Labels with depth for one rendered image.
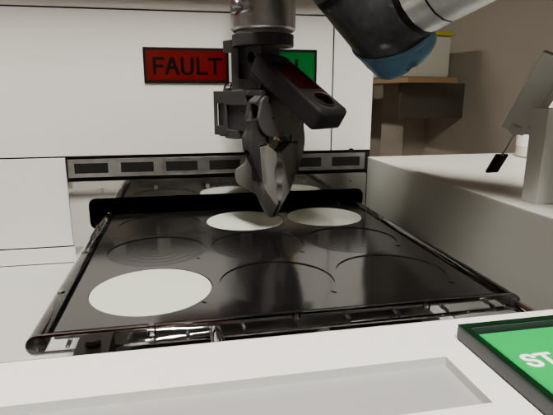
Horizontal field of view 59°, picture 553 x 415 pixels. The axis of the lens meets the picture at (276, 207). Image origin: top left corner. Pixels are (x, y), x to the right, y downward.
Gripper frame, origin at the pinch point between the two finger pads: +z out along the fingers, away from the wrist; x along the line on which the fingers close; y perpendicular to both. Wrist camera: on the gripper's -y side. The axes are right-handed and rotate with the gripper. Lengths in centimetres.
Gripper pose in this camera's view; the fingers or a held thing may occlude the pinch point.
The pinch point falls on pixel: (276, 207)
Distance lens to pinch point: 58.9
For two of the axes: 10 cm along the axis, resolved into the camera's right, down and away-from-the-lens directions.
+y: -7.1, -1.5, 6.8
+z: 0.0, 9.8, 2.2
